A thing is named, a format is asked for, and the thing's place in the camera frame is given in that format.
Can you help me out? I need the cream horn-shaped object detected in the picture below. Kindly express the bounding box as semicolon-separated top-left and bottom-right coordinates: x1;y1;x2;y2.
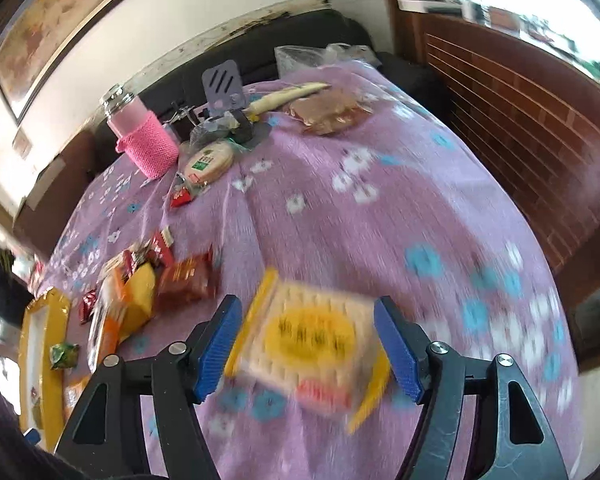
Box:
247;81;331;116

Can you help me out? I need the white yellow cracker packet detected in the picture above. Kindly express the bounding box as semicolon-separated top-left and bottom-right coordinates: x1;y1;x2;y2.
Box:
225;267;393;436

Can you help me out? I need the grey crumpled plastic bag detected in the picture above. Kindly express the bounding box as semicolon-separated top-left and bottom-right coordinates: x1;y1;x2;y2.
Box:
189;112;241;148

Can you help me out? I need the purple floral tablecloth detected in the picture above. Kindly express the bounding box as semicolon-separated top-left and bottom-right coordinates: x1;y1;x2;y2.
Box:
30;57;586;480

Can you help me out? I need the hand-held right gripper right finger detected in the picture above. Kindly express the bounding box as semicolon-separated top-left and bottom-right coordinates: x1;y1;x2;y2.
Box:
373;296;568;480

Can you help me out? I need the small red black candy packet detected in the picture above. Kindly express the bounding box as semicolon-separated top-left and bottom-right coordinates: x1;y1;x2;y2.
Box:
79;290;98;326

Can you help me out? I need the long white orange snack packet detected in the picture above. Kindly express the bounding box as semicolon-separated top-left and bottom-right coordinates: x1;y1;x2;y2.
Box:
87;270;131;373

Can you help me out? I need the grey slotted spatula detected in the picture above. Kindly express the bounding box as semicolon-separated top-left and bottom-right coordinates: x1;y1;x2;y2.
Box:
200;59;272;147

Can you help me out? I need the small green snack packet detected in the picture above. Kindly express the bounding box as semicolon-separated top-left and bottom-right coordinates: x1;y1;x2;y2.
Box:
49;342;80;371

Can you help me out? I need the framed wall painting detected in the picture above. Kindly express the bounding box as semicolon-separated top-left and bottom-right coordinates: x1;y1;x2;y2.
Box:
0;0;171;126

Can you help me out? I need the clear bag of brown pastries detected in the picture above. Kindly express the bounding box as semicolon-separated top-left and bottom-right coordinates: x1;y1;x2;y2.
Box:
285;87;373;136

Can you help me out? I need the white shelf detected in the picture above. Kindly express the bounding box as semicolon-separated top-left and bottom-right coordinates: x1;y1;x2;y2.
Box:
397;0;473;17

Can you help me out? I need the black sofa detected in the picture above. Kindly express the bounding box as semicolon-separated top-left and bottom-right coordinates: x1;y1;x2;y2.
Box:
92;7;451;171

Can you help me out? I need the round cracker packet green label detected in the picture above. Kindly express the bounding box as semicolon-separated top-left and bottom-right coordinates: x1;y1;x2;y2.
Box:
177;141;236;186

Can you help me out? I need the clear plastic bag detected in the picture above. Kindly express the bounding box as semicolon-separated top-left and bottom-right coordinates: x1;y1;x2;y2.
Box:
274;42;381;78

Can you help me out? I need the brown wooden cabinet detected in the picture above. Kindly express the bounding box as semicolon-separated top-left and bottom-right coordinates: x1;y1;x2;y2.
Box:
375;0;600;371

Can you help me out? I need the small wall frame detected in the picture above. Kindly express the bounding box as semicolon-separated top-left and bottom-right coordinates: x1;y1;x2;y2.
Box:
12;130;33;161

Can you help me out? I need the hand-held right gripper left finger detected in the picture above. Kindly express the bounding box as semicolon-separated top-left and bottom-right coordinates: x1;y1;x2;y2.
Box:
55;294;243;480

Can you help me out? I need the yellow snack packet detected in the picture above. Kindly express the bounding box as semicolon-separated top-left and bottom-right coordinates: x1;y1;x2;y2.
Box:
112;265;158;343

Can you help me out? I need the yellow cardboard box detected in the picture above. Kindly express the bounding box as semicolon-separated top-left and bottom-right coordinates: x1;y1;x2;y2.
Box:
19;287;73;453

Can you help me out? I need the red brown snack packet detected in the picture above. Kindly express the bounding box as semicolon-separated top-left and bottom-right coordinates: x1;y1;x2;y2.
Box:
157;250;218;306

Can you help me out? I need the brown armchair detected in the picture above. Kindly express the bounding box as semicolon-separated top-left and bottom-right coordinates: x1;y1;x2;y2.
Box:
12;130;98;261

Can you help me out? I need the pink sleeved water bottle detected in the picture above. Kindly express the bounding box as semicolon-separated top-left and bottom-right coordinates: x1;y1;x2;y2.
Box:
100;84;181;180

